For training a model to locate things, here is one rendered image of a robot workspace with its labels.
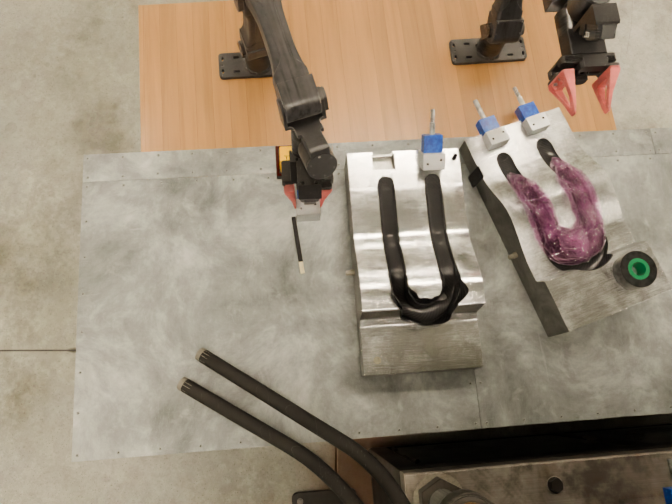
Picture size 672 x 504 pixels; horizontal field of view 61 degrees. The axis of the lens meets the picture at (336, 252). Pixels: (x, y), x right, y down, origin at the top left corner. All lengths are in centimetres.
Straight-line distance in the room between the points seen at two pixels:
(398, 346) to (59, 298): 142
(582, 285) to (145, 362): 97
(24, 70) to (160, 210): 142
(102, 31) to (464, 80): 164
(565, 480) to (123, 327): 103
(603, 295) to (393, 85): 71
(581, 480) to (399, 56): 110
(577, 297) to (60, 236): 180
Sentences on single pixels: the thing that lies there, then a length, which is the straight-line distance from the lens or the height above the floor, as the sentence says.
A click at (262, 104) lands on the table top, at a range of 149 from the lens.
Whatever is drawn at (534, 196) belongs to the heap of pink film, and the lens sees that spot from 136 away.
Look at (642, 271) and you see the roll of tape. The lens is 139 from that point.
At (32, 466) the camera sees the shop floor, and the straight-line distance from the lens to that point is 230.
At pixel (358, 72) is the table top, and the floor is 80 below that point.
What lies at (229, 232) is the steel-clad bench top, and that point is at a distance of 136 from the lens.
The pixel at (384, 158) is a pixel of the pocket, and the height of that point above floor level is 86.
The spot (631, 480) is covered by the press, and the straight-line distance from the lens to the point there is 150.
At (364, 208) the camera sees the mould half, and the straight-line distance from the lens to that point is 129.
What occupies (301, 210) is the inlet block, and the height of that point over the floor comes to 96.
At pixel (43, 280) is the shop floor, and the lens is 235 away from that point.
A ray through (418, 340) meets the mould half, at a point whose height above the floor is 86.
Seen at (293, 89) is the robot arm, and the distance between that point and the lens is 103.
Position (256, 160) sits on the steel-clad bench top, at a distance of 142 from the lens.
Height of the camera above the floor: 209
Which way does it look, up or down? 75 degrees down
